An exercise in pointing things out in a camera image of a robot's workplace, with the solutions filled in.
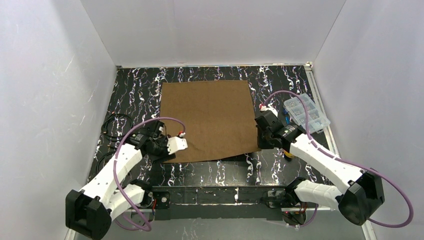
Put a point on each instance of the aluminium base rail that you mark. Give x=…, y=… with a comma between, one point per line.
x=225, y=202

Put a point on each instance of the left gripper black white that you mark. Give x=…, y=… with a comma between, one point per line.
x=160, y=146

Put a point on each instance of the aluminium side rail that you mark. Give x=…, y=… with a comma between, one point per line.
x=332, y=146

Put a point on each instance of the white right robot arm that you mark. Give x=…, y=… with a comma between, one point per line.
x=355, y=193

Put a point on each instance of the brown woven cloth napkin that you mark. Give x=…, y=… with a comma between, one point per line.
x=219, y=116

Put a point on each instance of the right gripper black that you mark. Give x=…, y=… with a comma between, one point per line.
x=264, y=133

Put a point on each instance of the blue handled utensil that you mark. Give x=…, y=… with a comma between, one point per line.
x=286, y=116

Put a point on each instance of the clear plastic compartment box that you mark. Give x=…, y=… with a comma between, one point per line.
x=317, y=121

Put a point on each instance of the red yellow handled utensil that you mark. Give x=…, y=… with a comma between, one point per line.
x=288, y=156

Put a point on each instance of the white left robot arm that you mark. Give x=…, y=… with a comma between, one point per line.
x=91, y=210

